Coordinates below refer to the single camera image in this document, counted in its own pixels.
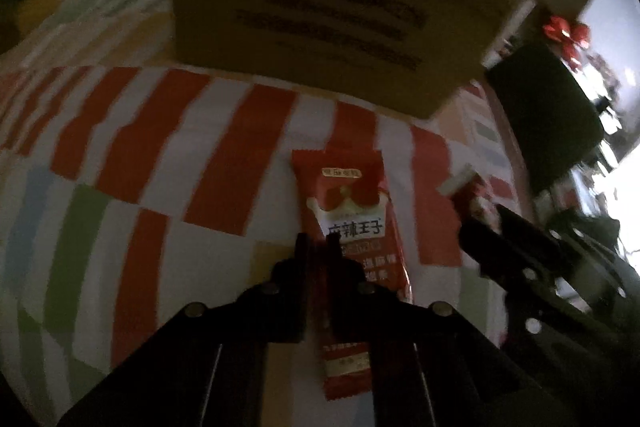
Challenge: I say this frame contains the red spicy snack bag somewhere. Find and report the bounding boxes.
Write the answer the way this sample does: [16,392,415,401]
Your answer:
[291,150,413,401]

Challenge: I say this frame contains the black chair right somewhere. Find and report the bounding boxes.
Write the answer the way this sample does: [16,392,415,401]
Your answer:
[485,43,604,195]

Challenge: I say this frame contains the striped checkered tablecloth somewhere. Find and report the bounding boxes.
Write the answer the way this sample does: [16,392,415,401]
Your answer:
[1,0,518,426]

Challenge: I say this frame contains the small brown cardboard box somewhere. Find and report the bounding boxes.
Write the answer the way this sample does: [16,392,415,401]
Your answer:
[15,0,63,38]

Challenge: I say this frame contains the red bow decoration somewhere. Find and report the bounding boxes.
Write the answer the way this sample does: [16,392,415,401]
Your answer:
[542,15,591,70]

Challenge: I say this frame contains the small red white packet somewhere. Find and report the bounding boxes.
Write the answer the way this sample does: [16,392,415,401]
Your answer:
[437,164,500,233]

